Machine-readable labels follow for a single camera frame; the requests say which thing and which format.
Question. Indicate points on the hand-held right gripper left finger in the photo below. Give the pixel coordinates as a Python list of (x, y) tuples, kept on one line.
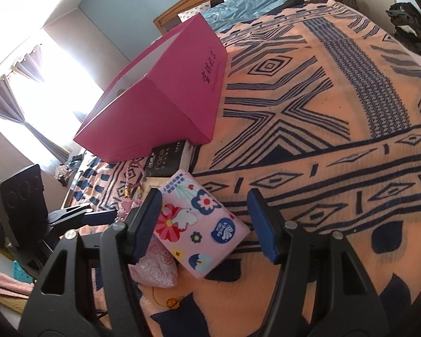
[(149, 217)]

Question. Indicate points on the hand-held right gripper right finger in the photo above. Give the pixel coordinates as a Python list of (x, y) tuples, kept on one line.
[(263, 224)]

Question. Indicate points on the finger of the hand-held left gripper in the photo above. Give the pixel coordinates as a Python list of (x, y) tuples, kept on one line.
[(101, 217), (66, 213)]

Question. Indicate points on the pink brocade pouch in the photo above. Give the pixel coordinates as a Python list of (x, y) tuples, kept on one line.
[(158, 266)]

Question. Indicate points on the pink floral tissue pack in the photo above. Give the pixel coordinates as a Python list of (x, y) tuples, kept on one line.
[(203, 224)]

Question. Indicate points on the black tissue pack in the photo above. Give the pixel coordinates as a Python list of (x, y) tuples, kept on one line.
[(165, 159)]

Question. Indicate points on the amber bead charm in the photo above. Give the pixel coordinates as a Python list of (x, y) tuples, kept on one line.
[(171, 302)]

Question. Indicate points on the pink cardboard box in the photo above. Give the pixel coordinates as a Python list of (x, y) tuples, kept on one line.
[(154, 112)]

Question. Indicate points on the clothes heap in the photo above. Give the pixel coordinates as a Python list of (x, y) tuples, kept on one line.
[(68, 168)]

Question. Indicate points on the purple grey curtain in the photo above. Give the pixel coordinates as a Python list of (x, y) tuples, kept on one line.
[(38, 137)]

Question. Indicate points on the teal plastic basket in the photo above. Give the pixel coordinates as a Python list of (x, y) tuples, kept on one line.
[(22, 272)]

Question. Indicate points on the pink cloth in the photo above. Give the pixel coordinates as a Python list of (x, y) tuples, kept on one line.
[(7, 281)]

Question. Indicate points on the orange patterned blanket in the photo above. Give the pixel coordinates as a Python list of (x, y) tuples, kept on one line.
[(301, 130)]

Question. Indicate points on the wooden headboard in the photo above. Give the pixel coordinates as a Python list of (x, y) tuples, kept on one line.
[(182, 7)]

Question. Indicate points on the blue duvet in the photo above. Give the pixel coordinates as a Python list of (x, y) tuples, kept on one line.
[(245, 7)]

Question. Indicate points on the dark cloth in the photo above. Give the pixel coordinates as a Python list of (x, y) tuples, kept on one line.
[(294, 1)]

